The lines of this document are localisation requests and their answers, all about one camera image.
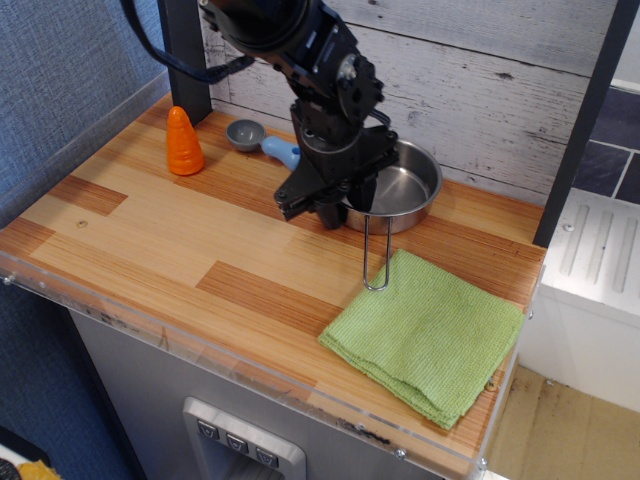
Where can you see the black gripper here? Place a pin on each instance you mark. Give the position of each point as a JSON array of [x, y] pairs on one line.
[[329, 173]]

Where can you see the steel pot with wire handle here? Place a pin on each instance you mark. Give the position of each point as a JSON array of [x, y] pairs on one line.
[[404, 195]]

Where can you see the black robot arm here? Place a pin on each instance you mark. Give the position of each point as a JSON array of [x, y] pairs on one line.
[[344, 140]]

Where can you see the green folded cloth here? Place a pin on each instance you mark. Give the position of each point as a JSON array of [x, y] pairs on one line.
[[432, 339]]

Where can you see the grey and blue toy scoop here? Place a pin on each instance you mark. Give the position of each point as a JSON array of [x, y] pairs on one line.
[[248, 136]]

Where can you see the orange plastic toy carrot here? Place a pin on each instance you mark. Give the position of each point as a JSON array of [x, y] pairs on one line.
[[183, 151]]

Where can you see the clear acrylic front edge guard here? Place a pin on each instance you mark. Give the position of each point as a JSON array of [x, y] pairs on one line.
[[200, 345]]

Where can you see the white ribbed appliance top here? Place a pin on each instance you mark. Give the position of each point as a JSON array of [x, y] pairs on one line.
[[594, 252]]

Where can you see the silver toy cabinet front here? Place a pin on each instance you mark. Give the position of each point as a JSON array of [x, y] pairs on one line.
[[165, 400]]

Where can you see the silver dispenser button panel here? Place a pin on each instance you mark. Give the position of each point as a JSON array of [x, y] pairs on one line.
[[227, 447]]

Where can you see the yellow and black object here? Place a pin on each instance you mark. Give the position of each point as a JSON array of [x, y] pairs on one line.
[[17, 467]]

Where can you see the dark left shelf post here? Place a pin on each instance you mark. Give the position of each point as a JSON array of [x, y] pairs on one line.
[[182, 36]]

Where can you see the dark shelf post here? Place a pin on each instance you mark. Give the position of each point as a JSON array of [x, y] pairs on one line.
[[612, 48], [182, 36]]

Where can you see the dark right shelf post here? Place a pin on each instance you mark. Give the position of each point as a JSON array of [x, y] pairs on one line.
[[612, 48]]

